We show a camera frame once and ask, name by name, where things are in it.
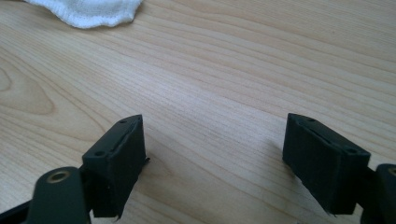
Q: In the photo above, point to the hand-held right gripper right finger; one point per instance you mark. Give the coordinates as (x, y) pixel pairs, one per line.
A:
(323, 168)

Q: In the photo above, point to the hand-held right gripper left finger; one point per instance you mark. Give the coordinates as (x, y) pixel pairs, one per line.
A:
(116, 161)

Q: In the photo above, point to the white towel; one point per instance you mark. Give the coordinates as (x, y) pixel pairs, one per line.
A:
(90, 11)

